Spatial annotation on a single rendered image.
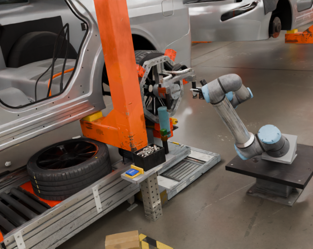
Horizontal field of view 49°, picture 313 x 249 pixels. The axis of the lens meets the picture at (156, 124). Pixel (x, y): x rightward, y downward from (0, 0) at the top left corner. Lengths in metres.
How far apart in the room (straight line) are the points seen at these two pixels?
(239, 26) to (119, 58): 3.12
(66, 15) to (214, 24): 2.13
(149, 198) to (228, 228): 0.61
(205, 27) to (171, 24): 1.92
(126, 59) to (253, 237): 1.51
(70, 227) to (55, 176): 0.38
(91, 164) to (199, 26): 3.45
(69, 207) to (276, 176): 1.48
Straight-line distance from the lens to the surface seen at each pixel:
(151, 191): 2.61
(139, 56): 2.88
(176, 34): 3.65
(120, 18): 2.43
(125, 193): 2.80
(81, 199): 2.57
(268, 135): 2.60
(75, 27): 4.92
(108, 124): 2.79
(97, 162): 2.68
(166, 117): 2.83
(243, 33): 5.32
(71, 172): 2.61
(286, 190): 2.86
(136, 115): 2.57
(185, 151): 3.37
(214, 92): 2.26
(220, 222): 2.68
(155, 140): 3.19
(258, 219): 2.71
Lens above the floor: 1.66
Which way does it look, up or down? 22 degrees down
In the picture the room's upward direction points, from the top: 8 degrees counter-clockwise
